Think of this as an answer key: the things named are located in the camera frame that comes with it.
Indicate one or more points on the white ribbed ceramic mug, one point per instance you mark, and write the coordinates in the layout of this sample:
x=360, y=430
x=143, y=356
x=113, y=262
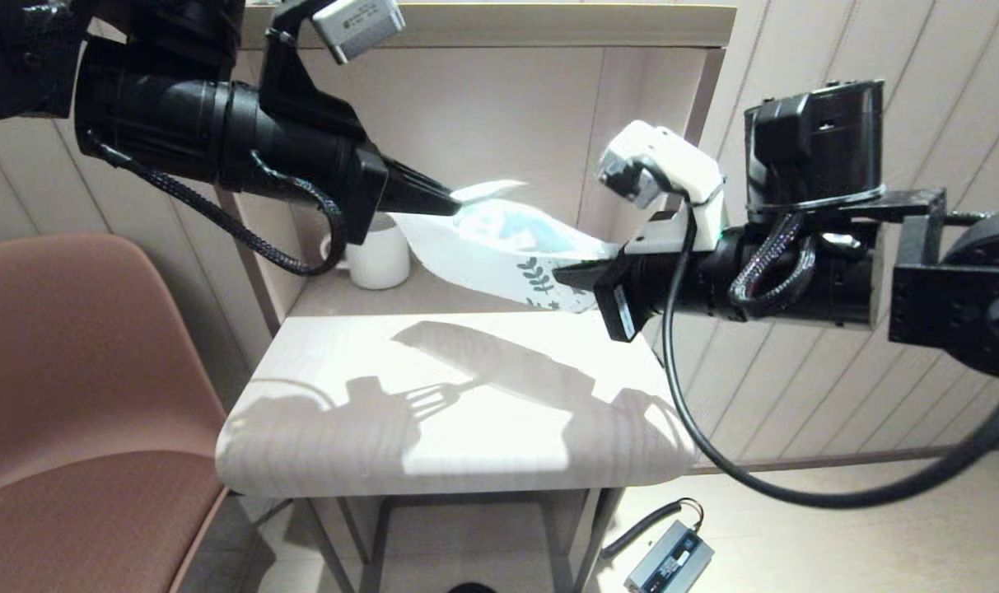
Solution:
x=380, y=255

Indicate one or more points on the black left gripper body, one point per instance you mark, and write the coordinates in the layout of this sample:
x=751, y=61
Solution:
x=301, y=140

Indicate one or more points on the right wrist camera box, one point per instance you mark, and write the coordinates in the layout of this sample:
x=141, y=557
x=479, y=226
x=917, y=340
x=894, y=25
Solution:
x=627, y=183

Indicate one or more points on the black round robot part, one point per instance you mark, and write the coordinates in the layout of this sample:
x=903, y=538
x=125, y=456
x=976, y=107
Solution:
x=471, y=590

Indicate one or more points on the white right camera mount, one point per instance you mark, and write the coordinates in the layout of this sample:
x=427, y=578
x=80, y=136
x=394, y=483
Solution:
x=680, y=161

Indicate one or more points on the brown pink chair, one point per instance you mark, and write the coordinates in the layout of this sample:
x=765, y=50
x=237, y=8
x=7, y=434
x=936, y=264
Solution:
x=79, y=494

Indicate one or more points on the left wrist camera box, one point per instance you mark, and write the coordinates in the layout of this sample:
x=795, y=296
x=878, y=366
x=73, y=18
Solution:
x=355, y=25

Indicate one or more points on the beige wooden desk with hutch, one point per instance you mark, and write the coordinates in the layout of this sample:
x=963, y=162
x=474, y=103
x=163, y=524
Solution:
x=499, y=25

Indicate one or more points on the grey power adapter box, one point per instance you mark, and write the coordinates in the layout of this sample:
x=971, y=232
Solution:
x=672, y=564

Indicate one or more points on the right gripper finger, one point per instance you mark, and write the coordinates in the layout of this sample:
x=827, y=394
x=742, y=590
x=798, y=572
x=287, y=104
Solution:
x=585, y=276

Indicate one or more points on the white floral zip pouch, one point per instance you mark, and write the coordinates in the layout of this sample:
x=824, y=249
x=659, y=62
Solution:
x=491, y=255

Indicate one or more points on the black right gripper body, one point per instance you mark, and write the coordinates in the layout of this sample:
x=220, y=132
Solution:
x=701, y=284

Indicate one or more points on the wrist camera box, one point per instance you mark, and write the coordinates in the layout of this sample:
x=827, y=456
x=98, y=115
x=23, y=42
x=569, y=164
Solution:
x=355, y=25
x=627, y=183

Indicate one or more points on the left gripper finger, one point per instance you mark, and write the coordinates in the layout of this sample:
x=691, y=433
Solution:
x=421, y=206
x=413, y=183

